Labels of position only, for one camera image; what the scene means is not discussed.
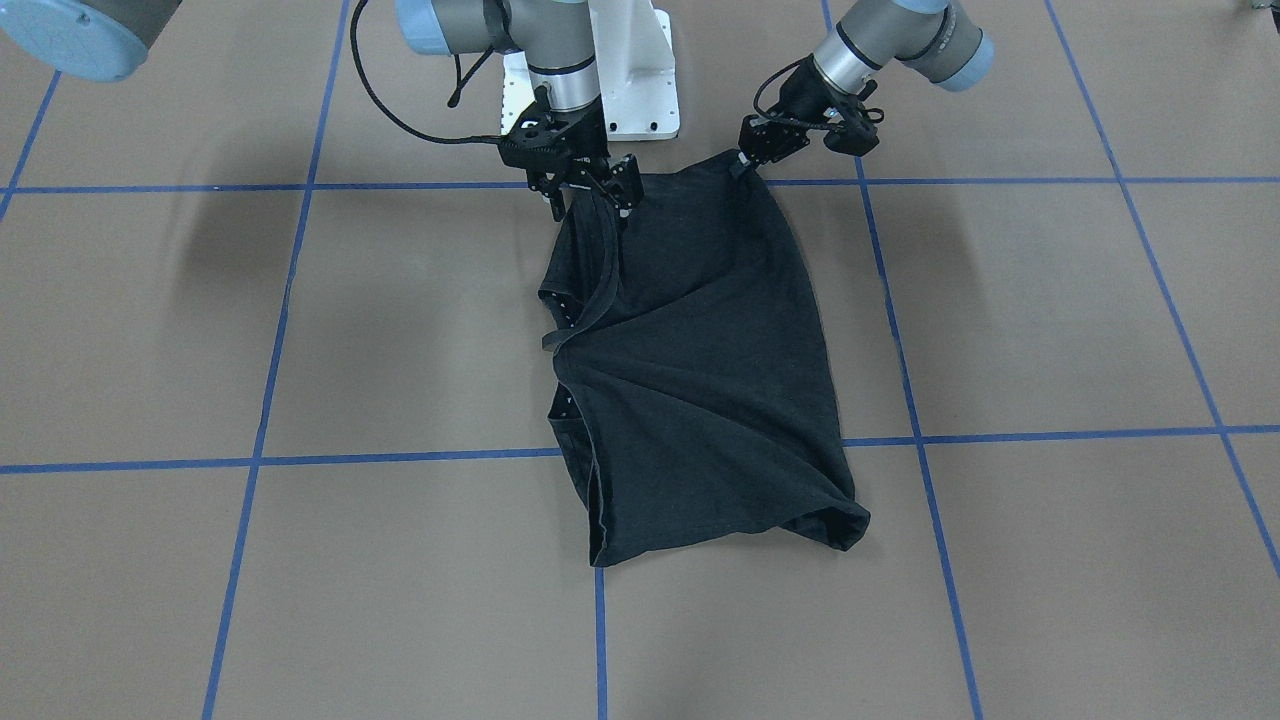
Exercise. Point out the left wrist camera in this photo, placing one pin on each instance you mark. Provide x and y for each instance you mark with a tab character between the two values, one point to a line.
763	141

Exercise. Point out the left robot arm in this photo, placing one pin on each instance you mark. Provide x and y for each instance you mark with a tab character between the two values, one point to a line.
936	39

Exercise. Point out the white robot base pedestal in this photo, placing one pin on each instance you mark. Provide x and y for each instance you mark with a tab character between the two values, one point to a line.
637	70

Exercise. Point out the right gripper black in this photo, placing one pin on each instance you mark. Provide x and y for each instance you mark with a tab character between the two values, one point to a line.
585	150

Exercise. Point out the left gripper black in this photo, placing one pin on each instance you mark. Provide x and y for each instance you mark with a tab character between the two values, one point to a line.
800	103

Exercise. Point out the black t-shirt with logo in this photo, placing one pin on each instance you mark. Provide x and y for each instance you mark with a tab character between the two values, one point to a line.
694	398

